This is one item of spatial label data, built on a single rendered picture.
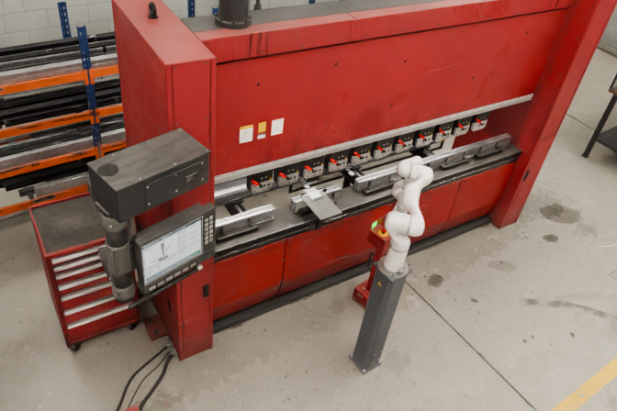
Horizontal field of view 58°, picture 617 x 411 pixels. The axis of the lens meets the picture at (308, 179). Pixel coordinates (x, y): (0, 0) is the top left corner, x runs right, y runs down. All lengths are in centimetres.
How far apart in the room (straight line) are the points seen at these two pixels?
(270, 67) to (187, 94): 60
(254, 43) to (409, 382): 262
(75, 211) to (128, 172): 136
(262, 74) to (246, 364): 210
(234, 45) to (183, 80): 40
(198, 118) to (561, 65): 310
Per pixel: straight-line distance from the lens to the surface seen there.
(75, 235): 375
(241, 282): 404
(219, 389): 412
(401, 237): 340
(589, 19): 481
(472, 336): 476
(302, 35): 319
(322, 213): 385
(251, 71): 314
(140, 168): 261
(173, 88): 274
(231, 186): 402
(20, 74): 450
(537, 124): 519
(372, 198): 426
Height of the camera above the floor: 352
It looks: 38 degrees down
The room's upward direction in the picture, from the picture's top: 8 degrees clockwise
